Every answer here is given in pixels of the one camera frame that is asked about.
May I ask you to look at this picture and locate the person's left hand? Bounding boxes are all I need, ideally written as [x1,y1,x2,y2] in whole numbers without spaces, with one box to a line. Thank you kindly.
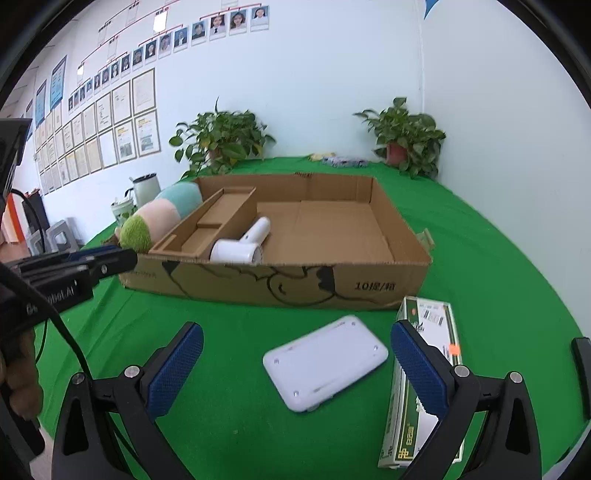
[1,330,43,420]

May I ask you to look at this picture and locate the framed certificates on wall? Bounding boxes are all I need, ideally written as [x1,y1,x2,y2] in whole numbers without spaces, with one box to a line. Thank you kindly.
[33,68,162,195]

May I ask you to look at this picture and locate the green patterned cup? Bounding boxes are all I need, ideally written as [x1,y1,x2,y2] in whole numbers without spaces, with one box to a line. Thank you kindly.
[111,198,135,227]

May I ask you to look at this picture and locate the white kettle black lid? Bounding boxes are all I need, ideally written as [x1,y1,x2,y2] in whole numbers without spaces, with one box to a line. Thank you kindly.
[124,173,161,208]

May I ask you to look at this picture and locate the white handheld fan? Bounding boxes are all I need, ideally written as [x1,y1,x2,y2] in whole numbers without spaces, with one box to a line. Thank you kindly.
[209,217,270,264]

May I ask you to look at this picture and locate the pastel plush toy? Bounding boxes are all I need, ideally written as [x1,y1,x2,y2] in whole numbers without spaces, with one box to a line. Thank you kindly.
[115,181,204,253]

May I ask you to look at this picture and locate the green white long box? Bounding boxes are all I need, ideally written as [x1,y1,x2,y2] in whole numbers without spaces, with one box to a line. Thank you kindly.
[378,296,462,469]

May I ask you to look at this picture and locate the large cardboard box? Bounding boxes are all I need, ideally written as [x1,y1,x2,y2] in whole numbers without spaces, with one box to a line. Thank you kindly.
[120,173,434,310]

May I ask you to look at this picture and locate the grey stool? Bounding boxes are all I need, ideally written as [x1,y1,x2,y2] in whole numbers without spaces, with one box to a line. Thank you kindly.
[25,220,82,255]

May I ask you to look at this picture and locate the blue wall poster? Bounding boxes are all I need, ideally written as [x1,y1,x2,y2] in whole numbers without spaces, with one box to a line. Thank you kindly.
[49,56,67,110]

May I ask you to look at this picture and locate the left potted plant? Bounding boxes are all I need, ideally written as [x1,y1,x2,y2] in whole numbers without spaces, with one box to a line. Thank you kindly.
[168,102,276,179]

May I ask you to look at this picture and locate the potted plant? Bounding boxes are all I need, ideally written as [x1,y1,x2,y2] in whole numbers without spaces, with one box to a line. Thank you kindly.
[168,102,276,179]
[353,97,447,179]

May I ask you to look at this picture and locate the black cable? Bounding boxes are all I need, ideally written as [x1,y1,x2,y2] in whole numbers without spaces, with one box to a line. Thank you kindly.
[0,188,144,480]

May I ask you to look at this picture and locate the yellow item on table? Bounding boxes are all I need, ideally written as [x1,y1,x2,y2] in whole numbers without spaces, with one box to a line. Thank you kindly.
[308,152,335,162]

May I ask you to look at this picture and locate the cardboard insert tray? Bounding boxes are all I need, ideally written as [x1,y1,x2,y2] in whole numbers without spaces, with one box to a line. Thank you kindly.
[149,186,257,260]

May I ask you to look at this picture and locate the black object at edge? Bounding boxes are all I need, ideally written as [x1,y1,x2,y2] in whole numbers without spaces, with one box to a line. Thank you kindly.
[571,337,590,399]

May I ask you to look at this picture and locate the white rectangular device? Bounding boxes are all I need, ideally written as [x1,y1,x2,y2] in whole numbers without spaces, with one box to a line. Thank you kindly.
[263,315,389,413]

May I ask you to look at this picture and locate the staff photo row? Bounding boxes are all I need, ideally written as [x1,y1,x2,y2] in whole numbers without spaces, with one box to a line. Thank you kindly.
[66,1,270,113]

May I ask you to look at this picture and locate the right potted plant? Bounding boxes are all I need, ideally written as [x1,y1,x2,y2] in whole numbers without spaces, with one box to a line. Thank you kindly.
[353,97,447,179]

